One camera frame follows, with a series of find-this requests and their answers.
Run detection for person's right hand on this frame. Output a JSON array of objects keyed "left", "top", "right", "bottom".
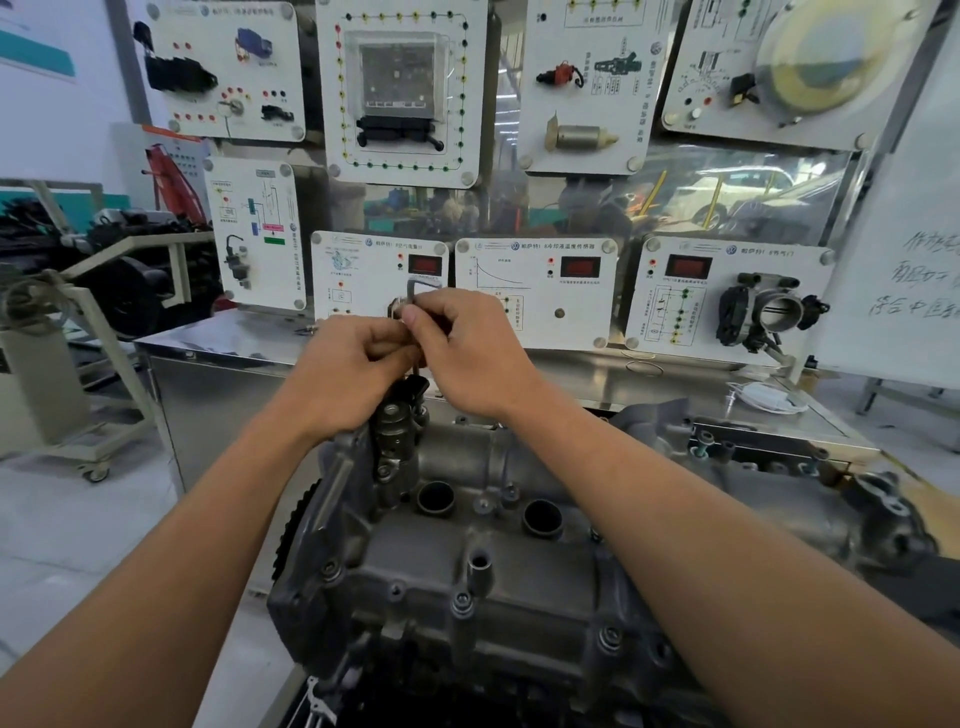
[{"left": 397, "top": 288, "right": 549, "bottom": 425}]

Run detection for person's left hand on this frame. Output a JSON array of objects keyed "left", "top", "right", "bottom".
[{"left": 281, "top": 314, "right": 425, "bottom": 451}]

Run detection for silver hex key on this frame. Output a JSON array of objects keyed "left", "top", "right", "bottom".
[{"left": 407, "top": 277, "right": 444, "bottom": 376}]

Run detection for grey metal engine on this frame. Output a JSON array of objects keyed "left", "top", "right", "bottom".
[{"left": 266, "top": 374, "right": 943, "bottom": 728}]

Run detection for person's right forearm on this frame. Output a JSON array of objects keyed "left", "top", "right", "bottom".
[{"left": 509, "top": 374, "right": 960, "bottom": 728}]

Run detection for person's left forearm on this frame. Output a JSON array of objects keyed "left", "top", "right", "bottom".
[{"left": 0, "top": 404, "right": 331, "bottom": 728}]

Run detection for black engine on trolley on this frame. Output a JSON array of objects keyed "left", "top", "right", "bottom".
[{"left": 0, "top": 198, "right": 223, "bottom": 335}]

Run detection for engine on beige stand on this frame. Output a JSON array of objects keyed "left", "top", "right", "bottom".
[{"left": 0, "top": 179, "right": 219, "bottom": 483}]

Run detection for white panel black lever sensor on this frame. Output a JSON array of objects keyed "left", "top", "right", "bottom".
[{"left": 309, "top": 230, "right": 450, "bottom": 322}]

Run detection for white panel curve graph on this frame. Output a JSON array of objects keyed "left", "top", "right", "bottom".
[{"left": 453, "top": 237, "right": 620, "bottom": 352}]

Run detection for white panel green red labels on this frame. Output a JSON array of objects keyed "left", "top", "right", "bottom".
[{"left": 203, "top": 155, "right": 307, "bottom": 311}]

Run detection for white sensor training panel board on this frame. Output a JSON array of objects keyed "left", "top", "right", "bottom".
[{"left": 134, "top": 0, "right": 954, "bottom": 594}]

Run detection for white panel throttle body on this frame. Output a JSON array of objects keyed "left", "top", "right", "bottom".
[{"left": 623, "top": 234, "right": 836, "bottom": 369}]

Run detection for white panel control module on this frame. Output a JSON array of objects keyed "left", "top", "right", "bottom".
[{"left": 316, "top": 0, "right": 490, "bottom": 189}]

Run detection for white panel brass filter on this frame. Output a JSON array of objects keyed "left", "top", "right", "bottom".
[{"left": 518, "top": 0, "right": 676, "bottom": 176}]

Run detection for red hoist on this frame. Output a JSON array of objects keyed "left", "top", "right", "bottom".
[{"left": 142, "top": 142, "right": 208, "bottom": 226}]

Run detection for black throttle body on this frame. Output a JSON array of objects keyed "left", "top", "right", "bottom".
[{"left": 716, "top": 272, "right": 830, "bottom": 354}]

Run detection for clear cased control module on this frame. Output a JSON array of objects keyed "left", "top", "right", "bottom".
[{"left": 344, "top": 31, "right": 455, "bottom": 151}]

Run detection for small grey handwheel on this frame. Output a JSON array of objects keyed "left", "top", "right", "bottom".
[{"left": 0, "top": 273, "right": 69, "bottom": 331}]

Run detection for black accelerator pedal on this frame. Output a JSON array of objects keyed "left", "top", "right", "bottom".
[{"left": 133, "top": 20, "right": 219, "bottom": 95}]

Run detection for white panel yellow disc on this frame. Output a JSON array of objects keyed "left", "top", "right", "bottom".
[{"left": 659, "top": 0, "right": 943, "bottom": 151}]

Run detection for large whiteboard on stand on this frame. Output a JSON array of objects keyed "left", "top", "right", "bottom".
[{"left": 806, "top": 74, "right": 960, "bottom": 418}]

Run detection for yellow blue disc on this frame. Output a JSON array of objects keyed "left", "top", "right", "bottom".
[{"left": 753, "top": 0, "right": 898, "bottom": 121}]

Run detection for grey wall cabinet orange strip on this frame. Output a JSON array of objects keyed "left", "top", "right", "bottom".
[{"left": 110, "top": 122, "right": 215, "bottom": 211}]

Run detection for teal striped wall poster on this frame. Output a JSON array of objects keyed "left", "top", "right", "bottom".
[{"left": 0, "top": 18, "right": 76, "bottom": 80}]

